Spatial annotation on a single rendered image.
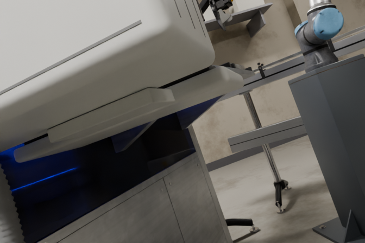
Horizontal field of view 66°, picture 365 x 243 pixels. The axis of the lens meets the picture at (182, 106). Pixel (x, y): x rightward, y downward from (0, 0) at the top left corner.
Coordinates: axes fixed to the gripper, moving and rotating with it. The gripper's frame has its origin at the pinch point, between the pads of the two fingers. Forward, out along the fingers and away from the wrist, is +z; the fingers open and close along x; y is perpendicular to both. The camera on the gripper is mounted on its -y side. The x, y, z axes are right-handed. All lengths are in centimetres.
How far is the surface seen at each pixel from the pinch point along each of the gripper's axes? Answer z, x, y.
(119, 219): 56, -58, -36
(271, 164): 82, 86, -20
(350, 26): -34, 437, 103
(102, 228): 55, -65, -36
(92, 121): 31, -93, 0
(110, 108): 30, -93, 4
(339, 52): 23, 82, 45
